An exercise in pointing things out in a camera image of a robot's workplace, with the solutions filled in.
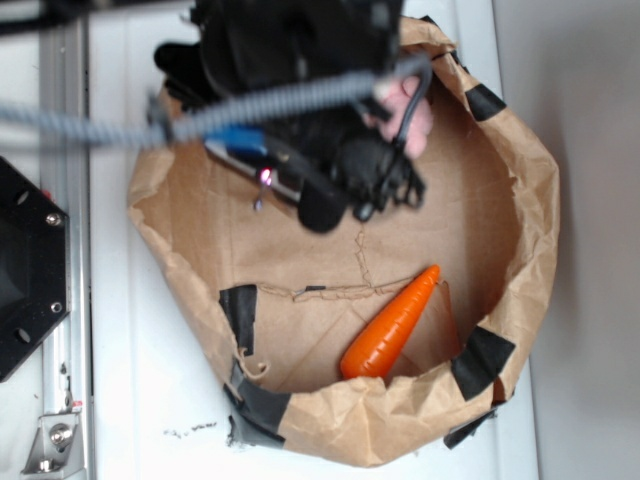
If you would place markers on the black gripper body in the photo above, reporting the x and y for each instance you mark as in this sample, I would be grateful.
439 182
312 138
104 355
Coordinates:
327 163

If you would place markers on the silver key bunch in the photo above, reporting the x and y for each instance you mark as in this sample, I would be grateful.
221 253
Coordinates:
258 202

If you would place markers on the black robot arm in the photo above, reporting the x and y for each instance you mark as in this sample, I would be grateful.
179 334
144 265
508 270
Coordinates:
339 100

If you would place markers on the pink plush bunny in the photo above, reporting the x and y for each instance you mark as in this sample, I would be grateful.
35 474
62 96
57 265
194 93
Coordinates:
415 125

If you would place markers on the brown paper bag bin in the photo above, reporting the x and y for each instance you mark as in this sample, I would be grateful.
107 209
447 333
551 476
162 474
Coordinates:
275 306

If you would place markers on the orange plastic carrot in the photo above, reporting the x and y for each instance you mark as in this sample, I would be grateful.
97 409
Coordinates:
375 350

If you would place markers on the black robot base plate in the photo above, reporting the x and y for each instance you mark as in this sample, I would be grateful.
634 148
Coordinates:
34 272

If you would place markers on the aluminium frame rail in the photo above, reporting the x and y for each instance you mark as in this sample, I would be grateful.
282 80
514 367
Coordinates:
64 173

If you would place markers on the metal corner bracket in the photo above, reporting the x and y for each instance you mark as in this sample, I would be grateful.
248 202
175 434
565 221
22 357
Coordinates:
52 442

